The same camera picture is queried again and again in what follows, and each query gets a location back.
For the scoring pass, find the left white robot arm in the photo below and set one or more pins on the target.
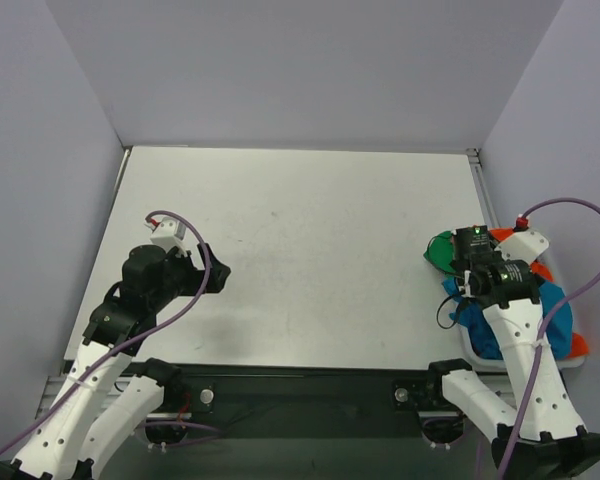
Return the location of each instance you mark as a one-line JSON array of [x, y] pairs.
[[77, 435]]

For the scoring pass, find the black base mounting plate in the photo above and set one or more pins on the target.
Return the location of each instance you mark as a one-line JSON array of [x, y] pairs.
[[257, 402]]

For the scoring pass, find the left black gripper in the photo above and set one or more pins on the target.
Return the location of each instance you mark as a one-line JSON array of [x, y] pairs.
[[200, 272]]

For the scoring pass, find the orange t-shirt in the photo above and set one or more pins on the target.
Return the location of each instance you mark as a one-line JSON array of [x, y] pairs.
[[580, 348]]

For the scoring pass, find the blue t-shirt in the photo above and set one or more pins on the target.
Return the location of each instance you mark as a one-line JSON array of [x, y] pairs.
[[559, 330]]

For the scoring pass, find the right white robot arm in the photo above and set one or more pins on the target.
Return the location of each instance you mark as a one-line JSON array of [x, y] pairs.
[[542, 436]]

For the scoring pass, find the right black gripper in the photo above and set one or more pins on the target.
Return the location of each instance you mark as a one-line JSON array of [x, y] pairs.
[[471, 245]]

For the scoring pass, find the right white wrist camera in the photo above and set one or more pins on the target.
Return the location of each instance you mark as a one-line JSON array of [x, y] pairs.
[[527, 245]]

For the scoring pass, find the green t-shirt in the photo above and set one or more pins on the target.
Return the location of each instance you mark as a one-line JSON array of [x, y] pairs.
[[439, 254]]

